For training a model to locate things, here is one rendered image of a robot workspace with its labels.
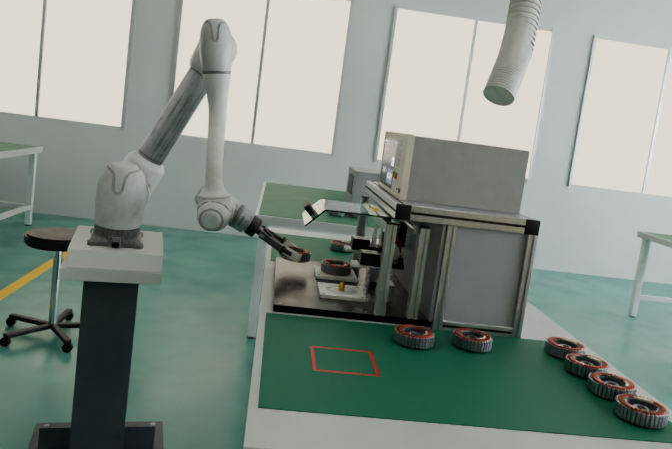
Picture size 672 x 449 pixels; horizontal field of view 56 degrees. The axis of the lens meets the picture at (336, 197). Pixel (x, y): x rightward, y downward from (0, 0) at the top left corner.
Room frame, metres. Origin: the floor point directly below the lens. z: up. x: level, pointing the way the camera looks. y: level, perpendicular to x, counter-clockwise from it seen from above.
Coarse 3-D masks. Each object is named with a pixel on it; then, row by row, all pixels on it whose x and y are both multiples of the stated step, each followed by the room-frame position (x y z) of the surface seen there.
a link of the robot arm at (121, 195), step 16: (112, 176) 2.10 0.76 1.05; (128, 176) 2.12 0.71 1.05; (144, 176) 2.19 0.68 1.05; (96, 192) 2.14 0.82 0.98; (112, 192) 2.09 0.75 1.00; (128, 192) 2.11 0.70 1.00; (144, 192) 2.17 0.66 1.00; (96, 208) 2.12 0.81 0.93; (112, 208) 2.09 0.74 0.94; (128, 208) 2.11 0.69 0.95; (96, 224) 2.12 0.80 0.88; (112, 224) 2.10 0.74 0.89; (128, 224) 2.12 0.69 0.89
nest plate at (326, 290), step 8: (320, 288) 2.02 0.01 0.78; (328, 288) 2.04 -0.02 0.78; (336, 288) 2.05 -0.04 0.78; (344, 288) 2.06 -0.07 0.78; (352, 288) 2.08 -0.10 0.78; (360, 288) 2.09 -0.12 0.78; (320, 296) 1.95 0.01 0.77; (328, 296) 1.96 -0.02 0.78; (336, 296) 1.96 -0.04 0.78; (344, 296) 1.96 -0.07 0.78; (352, 296) 1.98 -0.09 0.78; (360, 296) 1.99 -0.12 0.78
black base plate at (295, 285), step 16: (288, 272) 2.23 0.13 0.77; (304, 272) 2.26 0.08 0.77; (288, 288) 2.01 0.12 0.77; (304, 288) 2.04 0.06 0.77; (368, 288) 2.15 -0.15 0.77; (400, 288) 2.21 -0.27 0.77; (288, 304) 1.84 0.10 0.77; (304, 304) 1.86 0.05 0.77; (320, 304) 1.88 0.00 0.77; (336, 304) 1.90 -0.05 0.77; (352, 304) 1.93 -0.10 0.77; (368, 304) 1.95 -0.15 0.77; (400, 304) 2.00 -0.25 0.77; (368, 320) 1.85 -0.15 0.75; (384, 320) 1.85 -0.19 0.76; (400, 320) 1.86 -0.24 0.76; (416, 320) 1.86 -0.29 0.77
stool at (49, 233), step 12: (36, 228) 3.31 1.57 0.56; (48, 228) 3.35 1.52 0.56; (60, 228) 3.39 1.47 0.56; (24, 240) 3.16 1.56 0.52; (36, 240) 3.10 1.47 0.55; (48, 240) 3.11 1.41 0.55; (60, 240) 3.12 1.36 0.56; (60, 252) 3.25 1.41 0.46; (60, 264) 3.26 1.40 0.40; (72, 312) 3.53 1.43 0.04; (12, 324) 3.32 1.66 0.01; (36, 324) 3.27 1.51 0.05; (48, 324) 3.24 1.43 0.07; (60, 324) 3.27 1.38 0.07; (72, 324) 3.29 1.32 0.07; (12, 336) 3.06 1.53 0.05; (60, 336) 3.11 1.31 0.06; (72, 348) 3.08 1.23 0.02
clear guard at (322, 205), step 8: (320, 200) 2.09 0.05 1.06; (328, 200) 2.10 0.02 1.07; (320, 208) 1.95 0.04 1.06; (328, 208) 1.90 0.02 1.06; (336, 208) 1.92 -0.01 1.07; (344, 208) 1.95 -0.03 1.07; (352, 208) 1.97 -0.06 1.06; (360, 208) 2.00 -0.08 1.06; (368, 208) 2.03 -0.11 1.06; (304, 216) 2.02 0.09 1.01; (312, 216) 1.91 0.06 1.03; (376, 216) 1.89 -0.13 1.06; (384, 216) 1.89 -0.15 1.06; (392, 216) 1.91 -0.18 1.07; (304, 224) 1.88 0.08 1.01
